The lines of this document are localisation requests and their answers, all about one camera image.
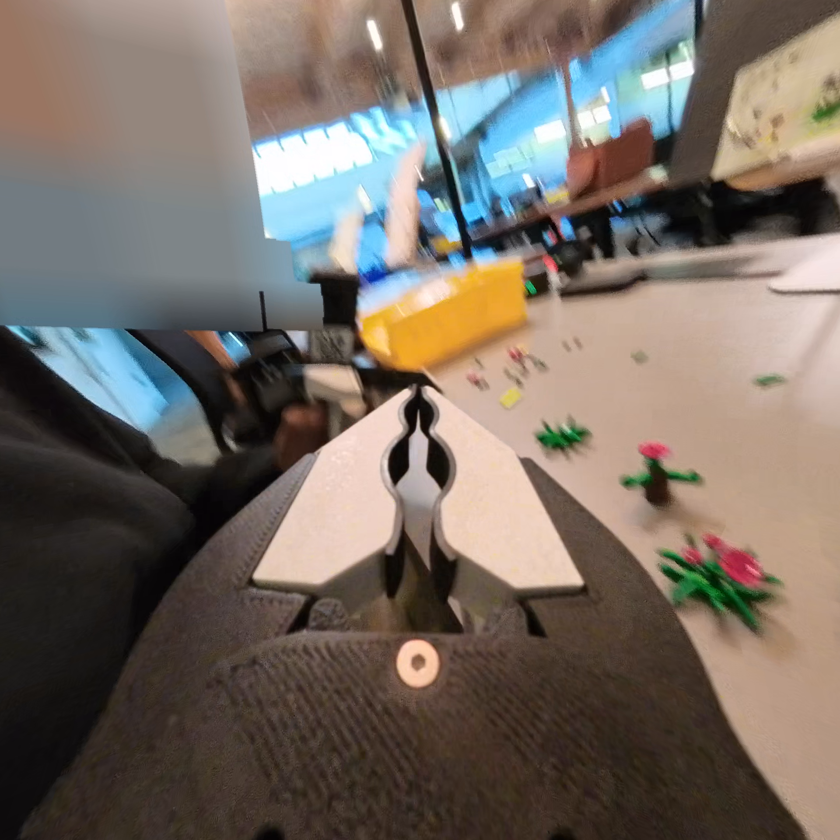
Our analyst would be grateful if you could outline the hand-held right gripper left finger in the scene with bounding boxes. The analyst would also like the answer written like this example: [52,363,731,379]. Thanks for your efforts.
[252,386,422,603]

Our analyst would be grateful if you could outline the tall cardboard sign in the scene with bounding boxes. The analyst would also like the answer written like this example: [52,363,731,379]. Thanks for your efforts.
[384,141,429,265]

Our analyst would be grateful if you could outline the person's left forearm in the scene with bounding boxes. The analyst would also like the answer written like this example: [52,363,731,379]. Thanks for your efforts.
[154,427,290,519]

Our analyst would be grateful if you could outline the yellow storage bin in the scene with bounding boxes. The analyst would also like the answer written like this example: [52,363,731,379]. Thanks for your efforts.
[357,257,530,371]

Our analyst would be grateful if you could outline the white printed board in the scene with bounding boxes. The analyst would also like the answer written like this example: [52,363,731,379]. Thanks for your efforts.
[712,13,840,182]

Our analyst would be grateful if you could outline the person's left hand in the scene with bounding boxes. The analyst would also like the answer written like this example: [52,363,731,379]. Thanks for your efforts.
[274,402,329,470]

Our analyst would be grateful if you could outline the black box with green light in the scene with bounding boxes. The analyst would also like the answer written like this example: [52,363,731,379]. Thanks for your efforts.
[524,252,567,298]

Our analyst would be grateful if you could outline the white flat device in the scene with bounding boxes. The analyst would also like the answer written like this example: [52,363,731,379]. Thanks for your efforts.
[768,243,840,294]

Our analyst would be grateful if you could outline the green toy bush pink flowers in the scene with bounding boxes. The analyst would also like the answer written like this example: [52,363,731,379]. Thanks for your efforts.
[658,533,783,632]

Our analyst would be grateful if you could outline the large green toy leaf plant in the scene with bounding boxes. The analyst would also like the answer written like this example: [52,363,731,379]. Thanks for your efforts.
[535,416,593,455]

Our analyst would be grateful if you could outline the scattered small toy pieces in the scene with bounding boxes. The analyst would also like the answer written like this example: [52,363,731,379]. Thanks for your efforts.
[465,336,652,393]

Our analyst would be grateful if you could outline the black flat pad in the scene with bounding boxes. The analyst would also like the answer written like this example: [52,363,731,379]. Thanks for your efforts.
[561,252,788,296]

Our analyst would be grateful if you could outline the short cardboard sign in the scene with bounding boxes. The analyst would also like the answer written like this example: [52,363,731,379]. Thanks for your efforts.
[330,210,363,271]

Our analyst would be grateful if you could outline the toy flower in brown pot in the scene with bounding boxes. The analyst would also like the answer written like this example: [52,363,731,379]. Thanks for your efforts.
[620,441,703,508]

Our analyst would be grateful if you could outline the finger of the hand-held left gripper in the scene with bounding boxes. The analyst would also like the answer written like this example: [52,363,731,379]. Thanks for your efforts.
[303,363,368,421]

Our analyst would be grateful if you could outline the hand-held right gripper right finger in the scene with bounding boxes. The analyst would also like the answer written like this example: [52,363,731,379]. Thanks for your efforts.
[422,386,585,608]

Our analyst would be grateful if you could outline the black metal pole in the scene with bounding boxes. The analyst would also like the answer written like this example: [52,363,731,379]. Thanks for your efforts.
[399,0,475,262]

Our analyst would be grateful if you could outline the brown cardboard box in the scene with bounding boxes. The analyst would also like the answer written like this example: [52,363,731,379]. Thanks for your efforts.
[566,118,657,199]

